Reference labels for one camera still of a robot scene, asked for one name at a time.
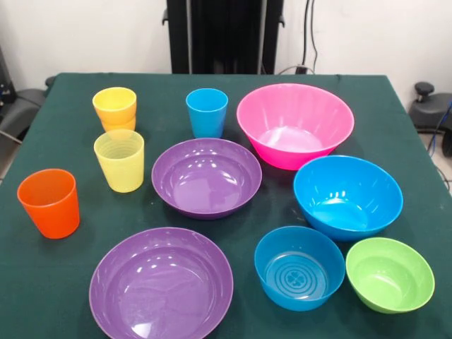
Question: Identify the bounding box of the blue cup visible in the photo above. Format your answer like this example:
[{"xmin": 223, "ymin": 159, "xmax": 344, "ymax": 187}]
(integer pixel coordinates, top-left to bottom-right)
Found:
[{"xmin": 185, "ymin": 88, "xmax": 229, "ymax": 139}]

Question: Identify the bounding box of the pale yellow translucent cup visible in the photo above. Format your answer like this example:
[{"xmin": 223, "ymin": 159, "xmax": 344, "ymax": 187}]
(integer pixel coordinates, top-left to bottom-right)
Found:
[{"xmin": 93, "ymin": 129, "xmax": 145, "ymax": 194}]

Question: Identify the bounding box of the purple bowl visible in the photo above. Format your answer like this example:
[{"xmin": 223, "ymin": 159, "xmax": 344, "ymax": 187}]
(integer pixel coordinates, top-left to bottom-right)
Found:
[
  {"xmin": 88, "ymin": 227, "xmax": 234, "ymax": 339},
  {"xmin": 150, "ymin": 137, "xmax": 263, "ymax": 220}
]

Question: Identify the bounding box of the pink bowl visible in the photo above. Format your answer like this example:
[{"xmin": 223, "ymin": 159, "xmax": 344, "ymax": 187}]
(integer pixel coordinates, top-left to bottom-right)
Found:
[{"xmin": 236, "ymin": 83, "xmax": 355, "ymax": 172}]

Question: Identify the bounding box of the amber yellow cup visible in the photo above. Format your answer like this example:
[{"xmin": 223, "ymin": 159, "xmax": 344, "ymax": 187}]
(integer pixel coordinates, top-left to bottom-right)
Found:
[{"xmin": 100, "ymin": 115, "xmax": 137, "ymax": 133}]

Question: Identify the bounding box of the large blue bowl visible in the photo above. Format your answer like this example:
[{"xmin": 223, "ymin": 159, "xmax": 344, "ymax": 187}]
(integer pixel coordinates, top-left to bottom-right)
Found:
[{"xmin": 292, "ymin": 155, "xmax": 404, "ymax": 243}]

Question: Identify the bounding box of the small blue patterned bowl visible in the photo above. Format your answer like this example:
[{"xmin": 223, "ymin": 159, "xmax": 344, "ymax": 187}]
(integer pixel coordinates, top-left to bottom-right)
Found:
[{"xmin": 254, "ymin": 225, "xmax": 346, "ymax": 312}]

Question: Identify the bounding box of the orange cup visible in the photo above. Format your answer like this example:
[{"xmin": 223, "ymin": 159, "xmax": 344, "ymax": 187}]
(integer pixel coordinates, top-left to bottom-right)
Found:
[{"xmin": 16, "ymin": 168, "xmax": 81, "ymax": 240}]

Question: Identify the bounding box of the dark green table cloth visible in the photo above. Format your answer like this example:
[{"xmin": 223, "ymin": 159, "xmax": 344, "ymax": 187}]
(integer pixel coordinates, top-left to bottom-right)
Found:
[{"xmin": 0, "ymin": 72, "xmax": 452, "ymax": 339}]

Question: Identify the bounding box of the green bowl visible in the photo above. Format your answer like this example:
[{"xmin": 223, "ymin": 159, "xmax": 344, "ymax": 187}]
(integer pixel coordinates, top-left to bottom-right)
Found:
[{"xmin": 345, "ymin": 237, "xmax": 436, "ymax": 314}]

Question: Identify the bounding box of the black wall cable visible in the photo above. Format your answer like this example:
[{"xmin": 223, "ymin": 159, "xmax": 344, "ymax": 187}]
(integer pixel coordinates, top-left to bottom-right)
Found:
[
  {"xmin": 302, "ymin": 0, "xmax": 311, "ymax": 69},
  {"xmin": 309, "ymin": 0, "xmax": 319, "ymax": 73}
]

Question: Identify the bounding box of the black pedestal leg with caster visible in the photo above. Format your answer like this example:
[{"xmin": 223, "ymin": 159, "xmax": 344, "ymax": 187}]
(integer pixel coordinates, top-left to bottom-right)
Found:
[
  {"xmin": 0, "ymin": 76, "xmax": 56, "ymax": 144},
  {"xmin": 408, "ymin": 81, "xmax": 452, "ymax": 158}
]

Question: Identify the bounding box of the blue cable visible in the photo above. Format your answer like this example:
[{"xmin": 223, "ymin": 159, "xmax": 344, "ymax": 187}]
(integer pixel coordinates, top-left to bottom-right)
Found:
[{"xmin": 427, "ymin": 100, "xmax": 452, "ymax": 155}]

